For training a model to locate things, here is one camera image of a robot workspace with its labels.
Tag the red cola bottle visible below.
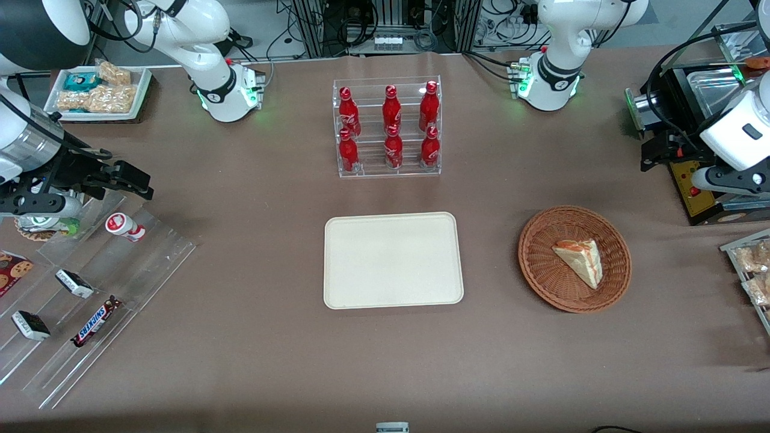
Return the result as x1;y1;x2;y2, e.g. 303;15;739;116
384;125;404;170
420;126;441;168
419;81;440;132
339;87;362;137
339;129;360;174
383;85;402;133

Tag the round brown wicker basket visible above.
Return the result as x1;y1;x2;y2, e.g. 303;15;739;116
518;205;633;314

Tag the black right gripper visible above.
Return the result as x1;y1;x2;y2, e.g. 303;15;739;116
0;147;155;217

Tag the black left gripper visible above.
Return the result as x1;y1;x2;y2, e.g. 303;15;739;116
640;129;719;175

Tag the metal wire tray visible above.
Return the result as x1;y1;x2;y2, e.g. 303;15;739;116
719;227;770;337

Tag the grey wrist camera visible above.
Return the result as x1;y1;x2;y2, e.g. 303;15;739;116
691;164;770;195
0;191;84;234

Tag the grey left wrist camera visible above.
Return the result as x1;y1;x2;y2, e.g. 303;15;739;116
691;164;770;195

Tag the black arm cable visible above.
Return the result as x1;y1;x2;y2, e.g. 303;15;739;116
645;23;760;152

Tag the black and white snack bar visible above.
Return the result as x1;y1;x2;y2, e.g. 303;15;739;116
11;310;51;342
55;268;95;299

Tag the triangular sandwich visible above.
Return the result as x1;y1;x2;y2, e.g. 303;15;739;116
552;239;603;290

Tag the cream rectangular plastic tray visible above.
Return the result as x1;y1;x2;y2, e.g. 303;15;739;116
323;211;465;310

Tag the large rice cracker bag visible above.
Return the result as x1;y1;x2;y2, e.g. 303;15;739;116
87;84;139;114

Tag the small white yogurt bottle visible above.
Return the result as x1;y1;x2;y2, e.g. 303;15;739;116
105;212;147;243

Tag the clear acrylic bottle rack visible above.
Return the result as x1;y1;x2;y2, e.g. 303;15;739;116
332;76;443;179

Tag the red cookie packet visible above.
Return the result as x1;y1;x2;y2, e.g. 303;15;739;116
0;251;35;299

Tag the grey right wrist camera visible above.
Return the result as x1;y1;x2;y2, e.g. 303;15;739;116
0;191;84;234

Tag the aluminium frame rack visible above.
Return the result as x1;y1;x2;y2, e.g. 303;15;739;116
277;0;482;58

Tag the brown Snickers bar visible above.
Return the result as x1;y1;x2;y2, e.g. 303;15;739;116
70;295;123;348

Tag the small rice cracker bag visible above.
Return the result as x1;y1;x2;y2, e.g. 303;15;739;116
96;60;132;87

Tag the clear acrylic stepped display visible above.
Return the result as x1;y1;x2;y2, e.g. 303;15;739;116
0;191;200;411

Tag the white snack dish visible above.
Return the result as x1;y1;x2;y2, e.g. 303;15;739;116
44;66;153;123

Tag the clear bagged pastry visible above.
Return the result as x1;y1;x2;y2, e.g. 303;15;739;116
742;274;770;306
735;239;770;273

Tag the teal snack packet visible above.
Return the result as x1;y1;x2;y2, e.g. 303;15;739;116
63;72;102;93

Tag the flat rice cracker bag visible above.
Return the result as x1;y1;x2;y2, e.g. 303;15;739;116
56;90;91;112

